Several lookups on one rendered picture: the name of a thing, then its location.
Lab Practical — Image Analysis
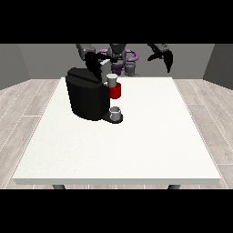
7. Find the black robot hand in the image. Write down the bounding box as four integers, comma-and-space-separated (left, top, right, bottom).
147, 48, 175, 74
84, 51, 118, 82

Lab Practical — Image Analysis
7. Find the pale grey machine lid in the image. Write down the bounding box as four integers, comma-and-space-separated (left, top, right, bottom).
99, 58, 112, 85

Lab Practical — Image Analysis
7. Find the small grey coffee pod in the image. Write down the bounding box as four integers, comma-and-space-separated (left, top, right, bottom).
106, 73, 118, 87

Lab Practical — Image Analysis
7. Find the black coffee machine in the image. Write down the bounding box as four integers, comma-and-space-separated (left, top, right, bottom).
65, 66, 125, 125

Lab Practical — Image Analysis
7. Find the red pod holder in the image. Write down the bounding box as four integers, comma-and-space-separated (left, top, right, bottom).
108, 82, 122, 100

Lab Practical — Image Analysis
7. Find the small grey cup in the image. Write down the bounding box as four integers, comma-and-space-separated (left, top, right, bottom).
108, 106, 122, 121

